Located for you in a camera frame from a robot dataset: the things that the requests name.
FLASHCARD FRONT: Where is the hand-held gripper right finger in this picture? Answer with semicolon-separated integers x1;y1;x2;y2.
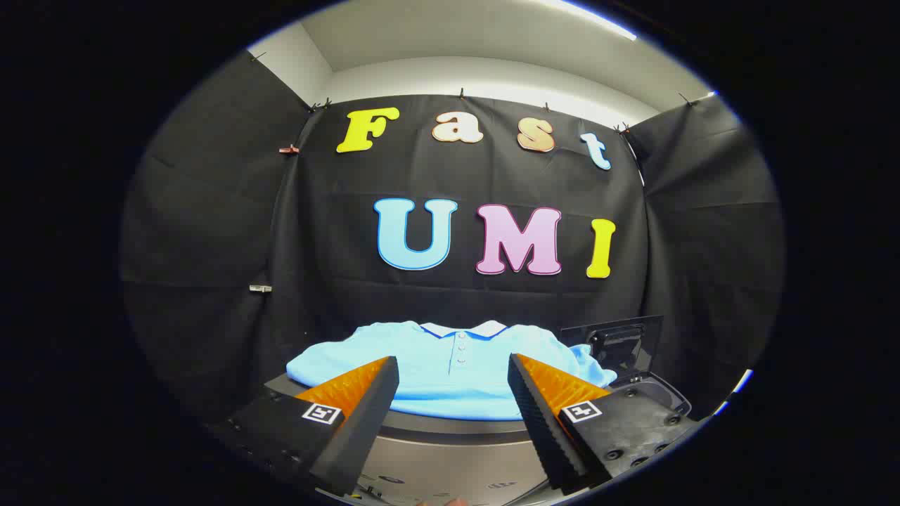
507;353;698;494

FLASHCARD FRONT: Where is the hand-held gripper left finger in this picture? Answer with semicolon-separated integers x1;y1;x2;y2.
210;356;400;497

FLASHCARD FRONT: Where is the light blue polo shirt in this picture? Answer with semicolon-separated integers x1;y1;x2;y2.
286;320;618;421

